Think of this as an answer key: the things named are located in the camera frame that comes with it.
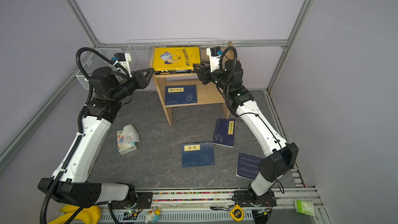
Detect black wolf cover book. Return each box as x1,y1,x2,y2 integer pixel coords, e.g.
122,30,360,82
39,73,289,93
155,69,196,75

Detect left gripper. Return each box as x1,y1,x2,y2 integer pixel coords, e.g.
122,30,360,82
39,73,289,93
111,68,155,102

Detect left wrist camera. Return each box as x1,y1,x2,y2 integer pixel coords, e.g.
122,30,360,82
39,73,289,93
112,53,132,77

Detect white mesh box basket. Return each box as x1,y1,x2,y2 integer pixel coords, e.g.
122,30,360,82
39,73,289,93
75,48,125,91

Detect small white toy figure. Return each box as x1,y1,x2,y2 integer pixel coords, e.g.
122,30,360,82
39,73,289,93
145,208,161,224

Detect blue book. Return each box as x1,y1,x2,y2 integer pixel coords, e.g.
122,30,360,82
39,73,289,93
181,142,215,168

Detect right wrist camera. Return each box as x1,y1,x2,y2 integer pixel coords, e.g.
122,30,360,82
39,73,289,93
206,46,222,73

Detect navy notebook white lines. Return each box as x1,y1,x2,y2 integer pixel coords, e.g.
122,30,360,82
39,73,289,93
236,152,263,180

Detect yellow folder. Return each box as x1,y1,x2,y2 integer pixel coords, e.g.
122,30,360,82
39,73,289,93
152,47,201,73

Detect white wire rack basket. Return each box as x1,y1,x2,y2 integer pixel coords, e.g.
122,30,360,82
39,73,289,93
125,38,221,71

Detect green white packet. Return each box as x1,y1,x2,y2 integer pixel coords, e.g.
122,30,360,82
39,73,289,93
294,200,315,216

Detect wooden two-tier bookshelf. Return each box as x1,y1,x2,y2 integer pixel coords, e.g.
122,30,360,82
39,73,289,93
149,41,240,127

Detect navy book yellow label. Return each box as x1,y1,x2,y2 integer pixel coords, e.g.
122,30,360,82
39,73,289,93
164,85,198,105
212,118,236,148

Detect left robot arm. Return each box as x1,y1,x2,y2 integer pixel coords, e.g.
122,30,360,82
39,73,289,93
38,47,155,224

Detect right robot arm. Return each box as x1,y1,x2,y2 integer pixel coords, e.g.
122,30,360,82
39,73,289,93
193,46,299,206

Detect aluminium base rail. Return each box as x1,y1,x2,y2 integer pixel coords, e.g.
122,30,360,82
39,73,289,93
99,188,330,224

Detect yellow banana toy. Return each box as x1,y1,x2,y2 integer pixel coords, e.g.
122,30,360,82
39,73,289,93
50,205,101,224

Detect yellow tape measure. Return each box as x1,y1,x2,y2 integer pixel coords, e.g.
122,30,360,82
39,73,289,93
229,204,244,222

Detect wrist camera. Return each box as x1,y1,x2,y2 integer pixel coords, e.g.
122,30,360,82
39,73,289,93
206,46,222,73
112,53,132,77

